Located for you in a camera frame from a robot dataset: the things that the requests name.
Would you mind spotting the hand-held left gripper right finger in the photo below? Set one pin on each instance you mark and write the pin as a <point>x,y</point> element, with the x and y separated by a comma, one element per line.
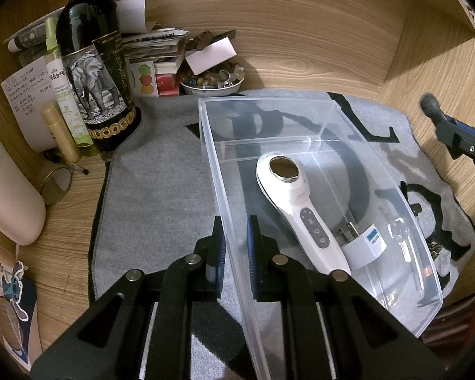
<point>253,255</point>

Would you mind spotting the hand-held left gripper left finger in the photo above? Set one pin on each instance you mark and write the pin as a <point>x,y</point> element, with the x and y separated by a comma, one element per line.
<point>221,254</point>

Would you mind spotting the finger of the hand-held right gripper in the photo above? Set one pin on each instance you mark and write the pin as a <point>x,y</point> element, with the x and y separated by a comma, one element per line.
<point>452,126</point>

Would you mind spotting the clear plastic storage box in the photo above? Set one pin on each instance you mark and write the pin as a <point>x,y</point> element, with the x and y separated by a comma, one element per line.
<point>332,190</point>

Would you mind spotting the white handheld facial massager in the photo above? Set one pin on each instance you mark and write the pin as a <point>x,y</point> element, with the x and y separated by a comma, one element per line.
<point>301,209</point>

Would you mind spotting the grey mat with black letters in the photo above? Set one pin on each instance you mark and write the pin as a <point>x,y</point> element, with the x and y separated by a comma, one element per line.
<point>162,190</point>

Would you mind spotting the white plug adapter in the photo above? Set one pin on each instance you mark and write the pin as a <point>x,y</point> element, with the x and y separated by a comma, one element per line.
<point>364,251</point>

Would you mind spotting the white bowl of coloured stones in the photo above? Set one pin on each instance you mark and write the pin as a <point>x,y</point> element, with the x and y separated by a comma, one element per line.
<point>213,83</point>

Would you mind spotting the small round mirror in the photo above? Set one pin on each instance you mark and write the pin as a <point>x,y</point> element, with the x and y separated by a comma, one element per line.
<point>57,186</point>

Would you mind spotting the small red box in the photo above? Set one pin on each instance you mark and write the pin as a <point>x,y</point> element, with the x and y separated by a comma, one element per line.
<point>167,83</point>

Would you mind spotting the fruit sticker card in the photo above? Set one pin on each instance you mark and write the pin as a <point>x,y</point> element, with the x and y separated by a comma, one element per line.
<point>144,79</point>

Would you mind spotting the blank white card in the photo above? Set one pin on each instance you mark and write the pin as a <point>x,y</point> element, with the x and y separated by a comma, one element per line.
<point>209,56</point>

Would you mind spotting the yellow lip balm tube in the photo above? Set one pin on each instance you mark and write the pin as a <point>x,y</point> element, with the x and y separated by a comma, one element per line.
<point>59,130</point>

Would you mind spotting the blue cartoon sticker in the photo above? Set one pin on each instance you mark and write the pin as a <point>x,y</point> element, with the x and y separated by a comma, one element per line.
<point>12,285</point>

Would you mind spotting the dark blue card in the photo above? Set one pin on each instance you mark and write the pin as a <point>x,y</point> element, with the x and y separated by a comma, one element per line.
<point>21,332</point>

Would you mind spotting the dark brown tool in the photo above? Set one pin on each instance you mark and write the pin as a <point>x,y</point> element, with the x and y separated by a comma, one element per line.
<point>206,38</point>

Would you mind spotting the stack of booklets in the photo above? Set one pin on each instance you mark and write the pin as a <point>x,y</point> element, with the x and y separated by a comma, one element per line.
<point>154,47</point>

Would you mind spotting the white green labelled tube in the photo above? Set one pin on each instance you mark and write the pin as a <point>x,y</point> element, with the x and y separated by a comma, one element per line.
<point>69,99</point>

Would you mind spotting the cream white plastic bottle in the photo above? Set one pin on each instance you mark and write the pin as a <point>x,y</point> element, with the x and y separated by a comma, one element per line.
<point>8,190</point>

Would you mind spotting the dark wine bottle elephant label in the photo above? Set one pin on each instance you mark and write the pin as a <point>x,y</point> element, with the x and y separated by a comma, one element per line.
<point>91,47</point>

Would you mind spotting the handwritten white paper note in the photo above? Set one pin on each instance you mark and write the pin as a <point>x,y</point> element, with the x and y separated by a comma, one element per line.
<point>25,99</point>

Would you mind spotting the rolled newspaper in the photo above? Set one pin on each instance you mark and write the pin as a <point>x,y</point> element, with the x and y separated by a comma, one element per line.
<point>31,33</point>

